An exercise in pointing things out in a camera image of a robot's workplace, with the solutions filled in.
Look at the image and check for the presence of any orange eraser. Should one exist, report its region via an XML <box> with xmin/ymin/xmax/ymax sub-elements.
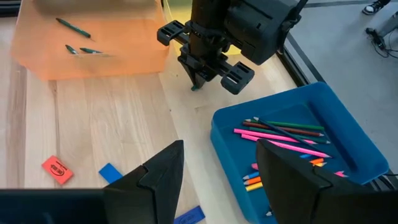
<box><xmin>41</xmin><ymin>154</ymin><xmax>75</xmax><ymax>186</ymax></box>

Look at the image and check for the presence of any long pink pencil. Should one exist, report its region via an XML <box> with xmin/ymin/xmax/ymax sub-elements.
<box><xmin>233</xmin><ymin>128</ymin><xmax>318</xmax><ymax>146</ymax></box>
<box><xmin>241</xmin><ymin>133</ymin><xmax>332</xmax><ymax>159</ymax></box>

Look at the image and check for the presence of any orange plastic bin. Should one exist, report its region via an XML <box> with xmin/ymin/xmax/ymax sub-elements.
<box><xmin>11</xmin><ymin>0</ymin><xmax>170</xmax><ymax>82</ymax></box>

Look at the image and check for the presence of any navy blue eraser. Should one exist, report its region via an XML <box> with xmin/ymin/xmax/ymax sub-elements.
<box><xmin>173</xmin><ymin>205</ymin><xmax>206</xmax><ymax>224</ymax></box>

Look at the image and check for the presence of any dark brown pencil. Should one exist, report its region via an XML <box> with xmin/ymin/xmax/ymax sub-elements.
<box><xmin>242</xmin><ymin>121</ymin><xmax>325</xmax><ymax>138</ymax></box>

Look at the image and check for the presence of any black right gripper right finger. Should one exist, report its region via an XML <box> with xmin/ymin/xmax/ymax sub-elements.
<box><xmin>255</xmin><ymin>139</ymin><xmax>374</xmax><ymax>224</ymax></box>

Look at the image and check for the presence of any navy blue pencil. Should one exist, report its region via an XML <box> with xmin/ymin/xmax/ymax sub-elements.
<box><xmin>253</xmin><ymin>116</ymin><xmax>315</xmax><ymax>146</ymax></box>

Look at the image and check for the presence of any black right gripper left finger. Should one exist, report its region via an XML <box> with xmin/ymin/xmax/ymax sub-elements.
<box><xmin>104</xmin><ymin>139</ymin><xmax>185</xmax><ymax>224</ymax></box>

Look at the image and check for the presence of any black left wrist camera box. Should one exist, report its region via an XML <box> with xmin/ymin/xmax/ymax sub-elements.
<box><xmin>223</xmin><ymin>0</ymin><xmax>303</xmax><ymax>67</ymax></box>

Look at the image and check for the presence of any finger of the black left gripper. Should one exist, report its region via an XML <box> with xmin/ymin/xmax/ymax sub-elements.
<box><xmin>197</xmin><ymin>66</ymin><xmax>219</xmax><ymax>90</ymax></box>
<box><xmin>178</xmin><ymin>54</ymin><xmax>200</xmax><ymax>90</ymax></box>

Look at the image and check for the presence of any person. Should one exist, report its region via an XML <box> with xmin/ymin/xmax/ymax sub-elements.
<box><xmin>361</xmin><ymin>0</ymin><xmax>398</xmax><ymax>52</ymax></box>

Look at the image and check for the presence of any orange pencil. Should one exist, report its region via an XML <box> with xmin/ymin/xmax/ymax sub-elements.
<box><xmin>244</xmin><ymin>157</ymin><xmax>326</xmax><ymax>187</ymax></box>

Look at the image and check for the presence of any blue plastic bin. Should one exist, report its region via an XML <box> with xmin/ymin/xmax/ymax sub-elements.
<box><xmin>210</xmin><ymin>82</ymin><xmax>390</xmax><ymax>224</ymax></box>

